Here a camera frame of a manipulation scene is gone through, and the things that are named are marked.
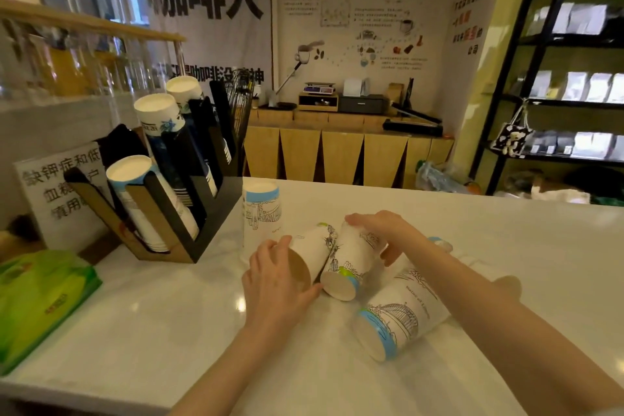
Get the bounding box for person's left hand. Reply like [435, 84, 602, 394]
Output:
[242, 235, 323, 332]

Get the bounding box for person's right hand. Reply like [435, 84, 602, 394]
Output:
[344, 210, 425, 268]

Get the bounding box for white paper cup green rim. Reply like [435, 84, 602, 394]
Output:
[320, 222, 388, 302]

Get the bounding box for white paper cup brown inside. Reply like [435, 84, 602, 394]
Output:
[287, 223, 338, 287]

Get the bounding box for person's right forearm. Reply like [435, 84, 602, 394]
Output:
[409, 234, 624, 416]

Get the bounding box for person's left forearm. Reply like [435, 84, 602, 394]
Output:
[168, 324, 294, 416]

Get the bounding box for white paper cup blue rim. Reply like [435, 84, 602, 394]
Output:
[243, 180, 283, 258]
[353, 266, 452, 363]

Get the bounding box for clear blue plastic bag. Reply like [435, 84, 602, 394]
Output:
[416, 160, 473, 195]

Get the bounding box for wooden counter cabinet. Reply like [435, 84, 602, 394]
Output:
[243, 108, 455, 190]

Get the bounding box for black cup holder rack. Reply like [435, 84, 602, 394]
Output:
[63, 81, 244, 264]

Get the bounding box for black sealing machine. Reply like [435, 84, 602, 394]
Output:
[382, 78, 445, 138]

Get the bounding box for black cash drawer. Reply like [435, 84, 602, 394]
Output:
[338, 94, 389, 115]

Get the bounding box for black patterned tote bag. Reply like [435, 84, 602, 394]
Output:
[489, 101, 535, 158]

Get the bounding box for small wooden box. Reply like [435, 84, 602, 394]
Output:
[298, 92, 340, 112]

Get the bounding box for white paper bag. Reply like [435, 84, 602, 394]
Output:
[530, 177, 592, 206]

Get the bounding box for stack of white paper cups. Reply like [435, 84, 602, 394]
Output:
[106, 155, 201, 254]

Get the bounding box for white desk lamp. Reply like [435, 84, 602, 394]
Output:
[267, 40, 325, 110]

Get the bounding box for row of grey white packets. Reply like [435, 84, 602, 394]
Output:
[526, 130, 624, 161]

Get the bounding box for stack of blue printed cups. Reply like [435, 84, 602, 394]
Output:
[165, 75, 233, 165]
[134, 93, 218, 221]

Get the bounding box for stack of black cup lids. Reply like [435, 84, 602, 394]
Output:
[95, 123, 149, 173]

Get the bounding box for black metal shelf rack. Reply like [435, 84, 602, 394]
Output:
[469, 0, 624, 198]

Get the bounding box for green tissue pack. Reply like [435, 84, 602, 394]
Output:
[0, 249, 103, 376]

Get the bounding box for white notice sign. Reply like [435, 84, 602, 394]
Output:
[14, 142, 125, 254]

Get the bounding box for white banner black characters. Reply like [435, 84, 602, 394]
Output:
[139, 0, 273, 107]

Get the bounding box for black wire basket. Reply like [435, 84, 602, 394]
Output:
[227, 69, 255, 150]

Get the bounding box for illustrated coffee wall poster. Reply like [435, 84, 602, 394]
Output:
[270, 0, 510, 111]

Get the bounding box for wooden rail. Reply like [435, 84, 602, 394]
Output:
[0, 0, 187, 44]

